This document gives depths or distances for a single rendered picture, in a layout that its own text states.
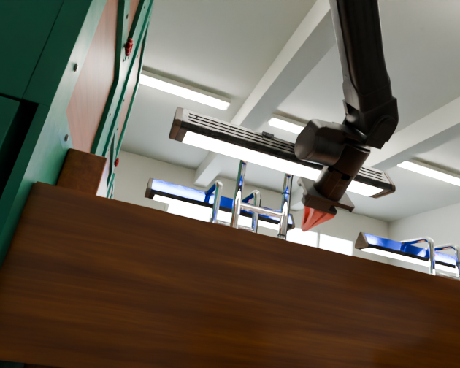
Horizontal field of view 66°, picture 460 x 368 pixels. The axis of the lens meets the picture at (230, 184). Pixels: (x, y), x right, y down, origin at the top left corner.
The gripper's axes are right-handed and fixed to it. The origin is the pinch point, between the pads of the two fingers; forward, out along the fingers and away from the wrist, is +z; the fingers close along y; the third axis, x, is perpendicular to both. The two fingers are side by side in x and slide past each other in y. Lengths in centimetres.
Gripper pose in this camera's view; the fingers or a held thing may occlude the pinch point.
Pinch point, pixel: (304, 227)
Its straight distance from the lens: 73.2
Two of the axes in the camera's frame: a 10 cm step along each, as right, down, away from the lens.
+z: -3.6, 8.0, 4.8
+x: 0.9, 5.4, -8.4
